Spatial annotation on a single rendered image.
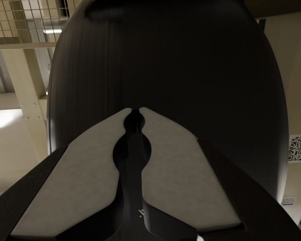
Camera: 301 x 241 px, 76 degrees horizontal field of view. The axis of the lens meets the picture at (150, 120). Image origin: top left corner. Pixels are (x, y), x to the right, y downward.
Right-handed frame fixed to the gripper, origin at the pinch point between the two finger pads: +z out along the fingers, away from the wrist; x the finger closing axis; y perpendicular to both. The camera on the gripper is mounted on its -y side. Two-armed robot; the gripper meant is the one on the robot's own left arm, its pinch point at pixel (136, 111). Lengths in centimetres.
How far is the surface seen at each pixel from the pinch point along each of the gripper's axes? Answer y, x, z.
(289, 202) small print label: 40, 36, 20
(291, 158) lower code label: 25.8, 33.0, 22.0
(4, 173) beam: 264, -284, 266
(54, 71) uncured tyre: 1.1, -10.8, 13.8
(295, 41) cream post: 1.2, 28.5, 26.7
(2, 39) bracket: 4, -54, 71
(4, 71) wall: 278, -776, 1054
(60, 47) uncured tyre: -1.4, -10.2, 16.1
